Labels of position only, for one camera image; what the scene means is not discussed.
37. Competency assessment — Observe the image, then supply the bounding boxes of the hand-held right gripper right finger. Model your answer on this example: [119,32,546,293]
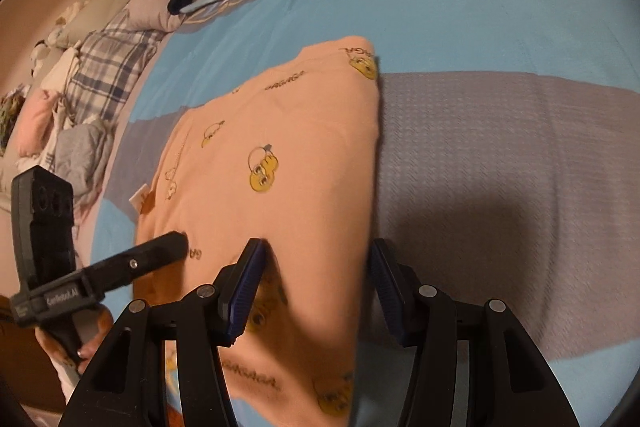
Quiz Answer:
[369,238,582,427]

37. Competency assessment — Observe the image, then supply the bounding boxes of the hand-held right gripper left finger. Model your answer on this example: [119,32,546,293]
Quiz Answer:
[59,237,267,427]

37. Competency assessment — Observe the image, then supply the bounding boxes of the pink clothing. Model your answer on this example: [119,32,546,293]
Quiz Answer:
[15,88,62,158]

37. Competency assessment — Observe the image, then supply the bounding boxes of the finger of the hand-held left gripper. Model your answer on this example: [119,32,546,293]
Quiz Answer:
[94,230,191,297]

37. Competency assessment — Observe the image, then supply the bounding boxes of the grey cloth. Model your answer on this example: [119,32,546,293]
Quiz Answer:
[47,119,116,208]

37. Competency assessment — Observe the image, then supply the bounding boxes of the white clothing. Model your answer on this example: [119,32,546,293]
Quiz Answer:
[30,41,82,94]

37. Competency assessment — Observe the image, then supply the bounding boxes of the green patterned cloth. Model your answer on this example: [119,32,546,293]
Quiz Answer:
[0,91,25,150]

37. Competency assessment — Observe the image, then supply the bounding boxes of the person's left hand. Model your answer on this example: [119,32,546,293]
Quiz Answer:
[35,304,115,389]

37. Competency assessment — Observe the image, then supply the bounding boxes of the orange cartoon print pajama garment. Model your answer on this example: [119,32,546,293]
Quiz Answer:
[131,36,383,427]

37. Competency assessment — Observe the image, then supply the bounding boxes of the blue grey patterned bed cover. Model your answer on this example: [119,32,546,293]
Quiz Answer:
[90,0,640,427]

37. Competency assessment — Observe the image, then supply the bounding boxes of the beige pillow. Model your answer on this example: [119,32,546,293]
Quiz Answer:
[54,0,132,51]

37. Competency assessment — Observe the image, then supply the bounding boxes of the pink quilt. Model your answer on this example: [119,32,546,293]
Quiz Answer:
[127,0,201,32]

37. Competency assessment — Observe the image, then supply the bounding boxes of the plaid pillow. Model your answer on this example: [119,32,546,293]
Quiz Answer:
[65,9,166,125]

